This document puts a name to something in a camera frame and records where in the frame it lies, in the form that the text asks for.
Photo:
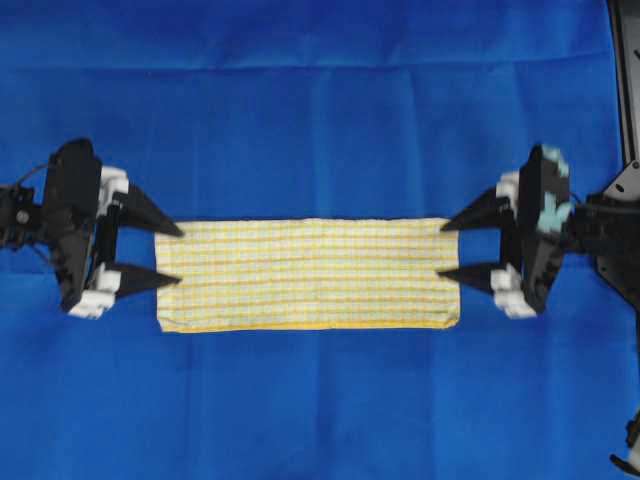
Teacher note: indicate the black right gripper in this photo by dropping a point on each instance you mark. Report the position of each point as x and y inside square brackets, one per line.
[532, 205]

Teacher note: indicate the black white object at corner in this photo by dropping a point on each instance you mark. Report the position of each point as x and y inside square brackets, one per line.
[630, 464]

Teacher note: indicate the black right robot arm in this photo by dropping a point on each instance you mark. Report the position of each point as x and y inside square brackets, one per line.
[586, 230]

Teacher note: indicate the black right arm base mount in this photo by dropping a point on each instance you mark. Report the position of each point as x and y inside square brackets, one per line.
[620, 267]

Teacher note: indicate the blue table cloth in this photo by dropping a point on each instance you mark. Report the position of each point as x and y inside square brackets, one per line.
[297, 109]

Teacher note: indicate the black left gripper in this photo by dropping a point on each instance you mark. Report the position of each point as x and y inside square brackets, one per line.
[84, 201]

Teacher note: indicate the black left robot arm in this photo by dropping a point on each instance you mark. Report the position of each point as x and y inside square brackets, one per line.
[22, 219]

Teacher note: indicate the yellow checked towel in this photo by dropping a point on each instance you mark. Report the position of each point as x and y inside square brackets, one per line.
[308, 274]

